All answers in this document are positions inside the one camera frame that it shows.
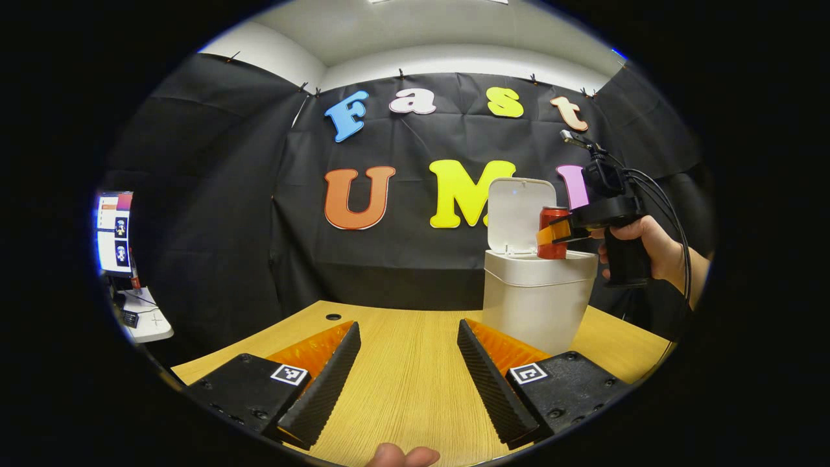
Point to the red pop can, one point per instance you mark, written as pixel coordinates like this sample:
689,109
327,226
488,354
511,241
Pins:
554,214

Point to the wooden desktop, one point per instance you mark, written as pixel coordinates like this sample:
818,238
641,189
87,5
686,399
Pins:
408,389

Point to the white side table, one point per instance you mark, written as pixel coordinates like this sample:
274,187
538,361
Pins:
152,327

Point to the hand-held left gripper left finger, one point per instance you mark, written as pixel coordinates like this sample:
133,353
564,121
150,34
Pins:
324,389

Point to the black backdrop cloth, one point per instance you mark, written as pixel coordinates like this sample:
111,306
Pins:
259,227

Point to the small black device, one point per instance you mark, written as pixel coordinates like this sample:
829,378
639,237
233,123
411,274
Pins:
130,318

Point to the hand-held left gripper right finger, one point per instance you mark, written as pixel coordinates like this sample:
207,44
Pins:
493,389

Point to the white desktop garbage bin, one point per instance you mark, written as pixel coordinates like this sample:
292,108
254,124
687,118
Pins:
532,298

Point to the computer monitor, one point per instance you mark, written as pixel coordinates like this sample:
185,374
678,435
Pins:
113,233

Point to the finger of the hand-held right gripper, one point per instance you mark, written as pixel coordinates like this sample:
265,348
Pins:
551,233

